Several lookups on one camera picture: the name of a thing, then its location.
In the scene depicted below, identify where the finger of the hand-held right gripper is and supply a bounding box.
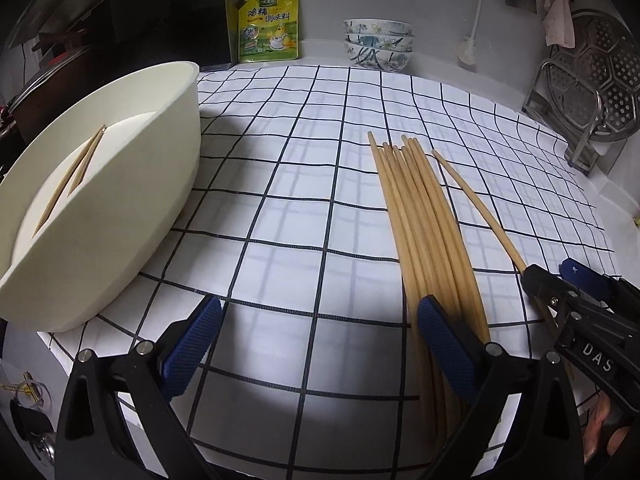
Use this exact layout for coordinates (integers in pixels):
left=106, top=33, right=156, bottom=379
left=523, top=265, right=616, bottom=331
left=560, top=258, right=640, bottom=321

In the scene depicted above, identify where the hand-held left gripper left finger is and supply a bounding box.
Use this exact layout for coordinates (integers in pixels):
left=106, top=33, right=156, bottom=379
left=55, top=295, right=223, bottom=480

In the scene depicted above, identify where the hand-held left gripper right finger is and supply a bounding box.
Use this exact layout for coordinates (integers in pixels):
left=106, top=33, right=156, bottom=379
left=417, top=295, right=586, bottom=480

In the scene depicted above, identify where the pile of wooden chopsticks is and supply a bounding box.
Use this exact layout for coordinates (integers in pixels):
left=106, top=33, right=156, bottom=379
left=367, top=131, right=493, bottom=456

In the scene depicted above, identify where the long wooden chopstick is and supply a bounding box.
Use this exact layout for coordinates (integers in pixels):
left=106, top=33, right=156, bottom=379
left=431, top=150, right=576, bottom=381
left=67, top=129, right=106, bottom=196
left=32, top=125, right=106, bottom=236

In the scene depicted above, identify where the cream plastic basin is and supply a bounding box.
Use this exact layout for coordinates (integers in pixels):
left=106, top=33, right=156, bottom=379
left=0, top=61, right=203, bottom=333

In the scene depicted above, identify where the person's right hand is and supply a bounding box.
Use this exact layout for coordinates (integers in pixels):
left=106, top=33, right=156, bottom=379
left=582, top=392, right=636, bottom=458

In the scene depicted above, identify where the white black checked tablecloth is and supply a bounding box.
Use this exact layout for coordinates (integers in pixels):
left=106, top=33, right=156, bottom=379
left=37, top=65, right=618, bottom=466

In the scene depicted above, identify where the bunch of keys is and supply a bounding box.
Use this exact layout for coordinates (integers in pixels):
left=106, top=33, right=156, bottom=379
left=0, top=371, right=55, bottom=466

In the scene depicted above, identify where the metal rack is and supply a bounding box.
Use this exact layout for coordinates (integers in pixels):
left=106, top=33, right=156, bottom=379
left=522, top=60, right=608, bottom=173

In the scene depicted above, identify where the perforated metal steamer plate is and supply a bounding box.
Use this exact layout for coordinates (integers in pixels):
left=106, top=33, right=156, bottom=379
left=547, top=9, right=640, bottom=141

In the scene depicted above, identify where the white dish brush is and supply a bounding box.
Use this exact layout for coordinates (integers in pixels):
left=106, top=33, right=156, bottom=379
left=457, top=0, right=488, bottom=66

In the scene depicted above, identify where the pink cloth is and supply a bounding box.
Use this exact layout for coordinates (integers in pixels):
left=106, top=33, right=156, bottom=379
left=543, top=0, right=576, bottom=50

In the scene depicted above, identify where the floral ceramic bowl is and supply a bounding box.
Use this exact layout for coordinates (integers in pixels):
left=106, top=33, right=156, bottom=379
left=344, top=34, right=415, bottom=53
left=344, top=42, right=413, bottom=72
left=343, top=18, right=416, bottom=38

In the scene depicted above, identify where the yellow seasoning pouch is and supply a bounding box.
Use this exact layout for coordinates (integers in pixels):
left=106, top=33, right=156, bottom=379
left=234, top=0, right=301, bottom=64

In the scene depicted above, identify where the black kitchen appliance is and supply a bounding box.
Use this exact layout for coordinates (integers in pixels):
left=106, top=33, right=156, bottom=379
left=75, top=0, right=241, bottom=71

